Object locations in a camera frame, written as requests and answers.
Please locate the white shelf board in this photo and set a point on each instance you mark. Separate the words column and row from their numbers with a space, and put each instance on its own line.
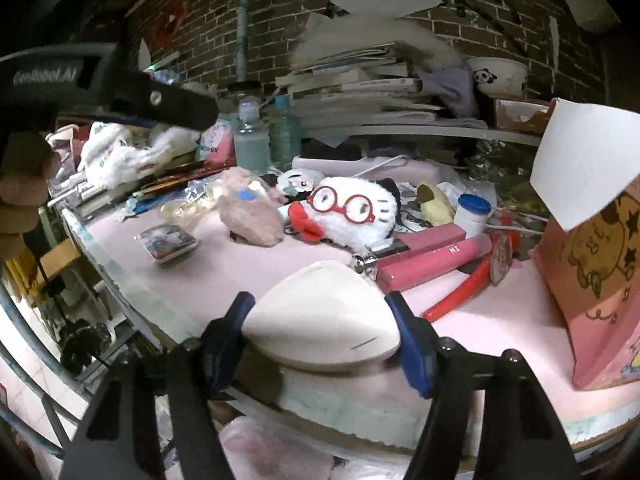
column 425, row 132

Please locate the pink furry plush pouch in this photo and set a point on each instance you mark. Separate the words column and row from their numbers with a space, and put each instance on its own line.
column 250, row 215

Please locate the white fluffy fur piece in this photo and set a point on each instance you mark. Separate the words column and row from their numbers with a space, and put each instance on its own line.
column 380, row 35

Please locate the pale wall pipe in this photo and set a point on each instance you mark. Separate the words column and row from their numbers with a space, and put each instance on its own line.
column 244, row 20

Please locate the clear bottle with teal cap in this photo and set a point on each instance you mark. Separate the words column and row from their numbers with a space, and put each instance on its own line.
column 285, row 135

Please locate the white fluffy printed toy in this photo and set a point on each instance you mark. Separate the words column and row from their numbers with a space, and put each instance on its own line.
column 120, row 152

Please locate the yellow plush toy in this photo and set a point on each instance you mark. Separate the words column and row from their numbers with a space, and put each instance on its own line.
column 436, row 205

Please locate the dark pink box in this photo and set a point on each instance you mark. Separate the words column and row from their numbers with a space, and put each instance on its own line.
column 430, row 237

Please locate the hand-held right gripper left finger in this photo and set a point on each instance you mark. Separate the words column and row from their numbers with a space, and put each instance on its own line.
column 232, row 340

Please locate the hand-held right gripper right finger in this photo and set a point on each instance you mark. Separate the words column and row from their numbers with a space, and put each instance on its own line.
column 412, row 355

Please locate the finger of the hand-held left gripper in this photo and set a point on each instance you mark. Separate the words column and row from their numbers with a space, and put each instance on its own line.
column 175, row 102

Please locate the light pink long box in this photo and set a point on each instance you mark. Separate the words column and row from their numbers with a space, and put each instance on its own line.
column 425, row 267

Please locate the pink printed cardboard box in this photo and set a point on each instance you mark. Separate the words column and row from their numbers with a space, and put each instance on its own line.
column 590, row 310

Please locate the white rounded plastic case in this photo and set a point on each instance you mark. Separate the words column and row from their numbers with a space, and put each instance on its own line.
column 320, row 320

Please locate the stack of books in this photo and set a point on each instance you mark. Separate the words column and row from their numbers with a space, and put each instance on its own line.
column 360, row 92

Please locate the round pink charm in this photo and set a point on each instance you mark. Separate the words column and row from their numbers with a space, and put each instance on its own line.
column 501, row 260

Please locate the white bowl with panda print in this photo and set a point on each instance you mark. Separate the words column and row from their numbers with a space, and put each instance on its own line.
column 500, row 77

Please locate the person's left hand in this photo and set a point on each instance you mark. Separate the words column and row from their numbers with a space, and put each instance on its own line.
column 22, row 185

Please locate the clear bottle with pale liquid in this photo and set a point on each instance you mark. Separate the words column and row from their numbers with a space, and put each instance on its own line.
column 251, row 145

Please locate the purple cloth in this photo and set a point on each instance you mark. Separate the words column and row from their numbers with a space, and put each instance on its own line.
column 450, row 92

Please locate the pink tissue packet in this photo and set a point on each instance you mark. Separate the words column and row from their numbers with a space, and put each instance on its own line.
column 217, row 145

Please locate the white plush with red glasses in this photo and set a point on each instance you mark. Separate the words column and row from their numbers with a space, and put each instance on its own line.
column 350, row 232

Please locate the white jar with blue lid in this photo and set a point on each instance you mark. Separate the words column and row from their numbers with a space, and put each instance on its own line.
column 472, row 215

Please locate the small brown cardboard box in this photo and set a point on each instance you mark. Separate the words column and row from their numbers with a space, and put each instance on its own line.
column 520, row 115

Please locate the clear plastic wrapper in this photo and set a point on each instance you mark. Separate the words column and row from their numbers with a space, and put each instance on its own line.
column 195, row 205

